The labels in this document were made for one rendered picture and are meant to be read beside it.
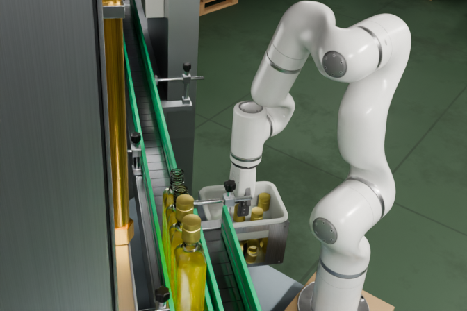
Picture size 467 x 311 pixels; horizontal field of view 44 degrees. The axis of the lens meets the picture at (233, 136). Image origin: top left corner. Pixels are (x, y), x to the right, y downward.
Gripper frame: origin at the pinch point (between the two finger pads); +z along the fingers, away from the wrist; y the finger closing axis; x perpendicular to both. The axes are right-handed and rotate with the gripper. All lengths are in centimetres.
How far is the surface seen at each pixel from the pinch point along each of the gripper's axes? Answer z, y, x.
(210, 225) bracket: -5.9, 13.9, -11.8
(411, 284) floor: 99, -45, 103
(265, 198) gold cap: 1.2, -2.5, 8.1
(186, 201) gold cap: -34, 36, -22
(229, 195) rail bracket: -15.0, 13.6, -7.4
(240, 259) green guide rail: -13.9, 33.9, -9.4
